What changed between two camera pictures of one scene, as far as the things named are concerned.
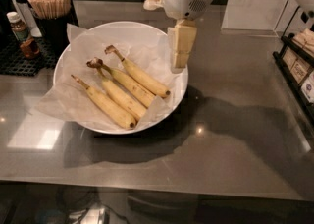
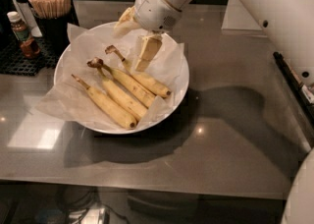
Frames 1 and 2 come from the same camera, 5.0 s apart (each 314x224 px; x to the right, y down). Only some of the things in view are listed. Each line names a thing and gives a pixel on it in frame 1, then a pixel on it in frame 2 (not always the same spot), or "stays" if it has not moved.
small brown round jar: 29,47 stays
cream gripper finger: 181,39 to 150,46
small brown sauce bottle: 18,26 stays
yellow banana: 139,77 stays
